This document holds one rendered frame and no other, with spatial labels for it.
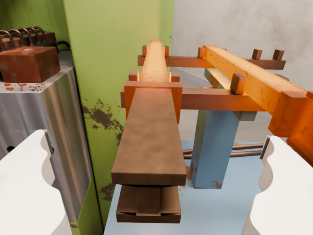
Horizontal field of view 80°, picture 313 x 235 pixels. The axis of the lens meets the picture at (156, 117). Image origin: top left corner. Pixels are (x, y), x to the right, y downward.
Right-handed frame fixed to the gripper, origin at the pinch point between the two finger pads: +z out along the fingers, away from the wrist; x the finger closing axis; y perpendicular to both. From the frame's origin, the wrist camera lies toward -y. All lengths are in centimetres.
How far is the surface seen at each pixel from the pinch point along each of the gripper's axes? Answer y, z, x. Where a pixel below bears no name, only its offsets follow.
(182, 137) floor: 100, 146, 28
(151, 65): -0.9, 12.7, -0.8
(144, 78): -0.9, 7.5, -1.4
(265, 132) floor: 100, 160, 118
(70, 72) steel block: 9, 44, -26
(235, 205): 26.3, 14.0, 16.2
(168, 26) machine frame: -2, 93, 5
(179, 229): 26.3, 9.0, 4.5
